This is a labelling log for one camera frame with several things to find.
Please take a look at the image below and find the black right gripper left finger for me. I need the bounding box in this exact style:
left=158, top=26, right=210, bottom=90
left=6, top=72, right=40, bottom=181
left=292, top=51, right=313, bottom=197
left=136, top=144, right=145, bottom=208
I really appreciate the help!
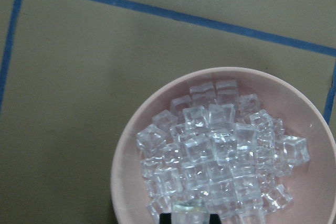
left=159, top=213, right=172, bottom=224

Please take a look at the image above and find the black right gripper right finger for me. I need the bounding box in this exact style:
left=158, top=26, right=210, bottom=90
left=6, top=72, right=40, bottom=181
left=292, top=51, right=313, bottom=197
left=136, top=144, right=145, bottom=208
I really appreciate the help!
left=209, top=214, right=221, bottom=224

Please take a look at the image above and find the clear ice cube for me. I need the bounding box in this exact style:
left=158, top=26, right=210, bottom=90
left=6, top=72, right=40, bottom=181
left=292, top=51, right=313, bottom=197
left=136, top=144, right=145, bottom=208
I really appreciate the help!
left=171, top=199, right=210, bottom=224

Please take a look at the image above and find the pile of clear ice cubes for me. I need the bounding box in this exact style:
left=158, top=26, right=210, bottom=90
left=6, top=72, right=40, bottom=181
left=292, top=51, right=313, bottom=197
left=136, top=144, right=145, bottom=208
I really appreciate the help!
left=136, top=80, right=310, bottom=223

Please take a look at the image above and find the pink bowl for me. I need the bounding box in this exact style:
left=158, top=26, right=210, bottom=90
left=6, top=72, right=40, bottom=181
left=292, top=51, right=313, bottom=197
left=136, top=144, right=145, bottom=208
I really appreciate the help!
left=110, top=67, right=335, bottom=223

